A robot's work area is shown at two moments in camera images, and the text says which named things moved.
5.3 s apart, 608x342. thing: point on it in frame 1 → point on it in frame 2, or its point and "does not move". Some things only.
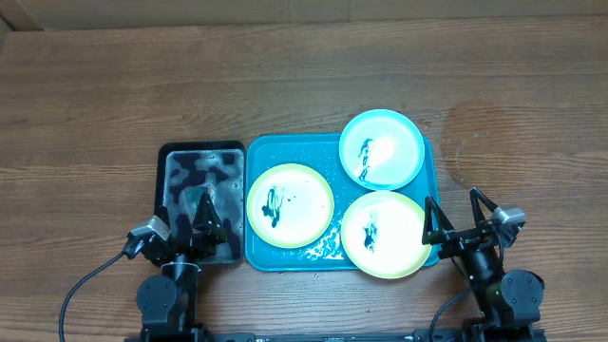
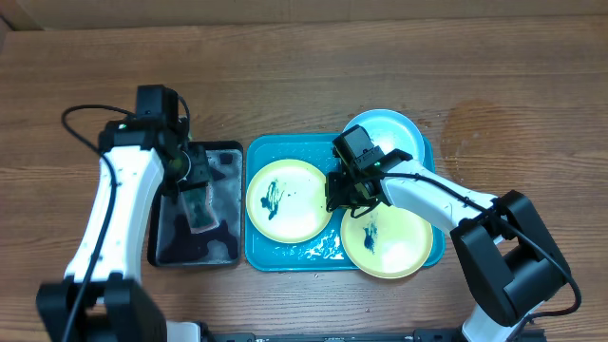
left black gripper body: x=196 y=251 → x=191 y=172
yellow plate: x=382 y=235 does not move
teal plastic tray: x=320 y=153 does not move
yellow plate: x=290 y=205 does not move
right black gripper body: x=462 y=238 → x=339 y=191
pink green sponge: x=189 y=198 does not move
